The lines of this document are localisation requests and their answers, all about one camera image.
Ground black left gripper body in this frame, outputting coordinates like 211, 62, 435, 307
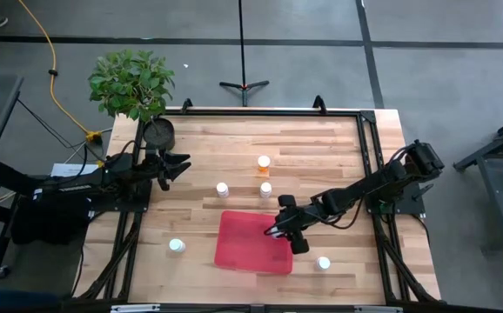
143, 150, 172, 192

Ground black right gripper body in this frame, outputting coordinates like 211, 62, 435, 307
277, 207, 312, 240

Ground red plastic basket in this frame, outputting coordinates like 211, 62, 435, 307
213, 210, 295, 276

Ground green potted plant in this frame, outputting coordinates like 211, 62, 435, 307
87, 48, 177, 153

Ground white cardboard box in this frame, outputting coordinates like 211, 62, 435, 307
50, 162, 100, 178

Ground black tripod stand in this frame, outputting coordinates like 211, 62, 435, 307
218, 0, 271, 108

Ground black bag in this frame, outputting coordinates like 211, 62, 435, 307
10, 176, 94, 245

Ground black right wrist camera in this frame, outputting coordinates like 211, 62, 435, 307
289, 236, 311, 256

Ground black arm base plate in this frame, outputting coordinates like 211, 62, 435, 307
366, 180, 427, 217
89, 178, 153, 214

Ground yellow cable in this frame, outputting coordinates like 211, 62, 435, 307
16, 0, 104, 144

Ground black aluminium table frame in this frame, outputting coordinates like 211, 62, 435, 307
72, 95, 443, 313

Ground silver metal bracket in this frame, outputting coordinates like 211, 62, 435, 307
111, 303, 162, 313
354, 305, 404, 313

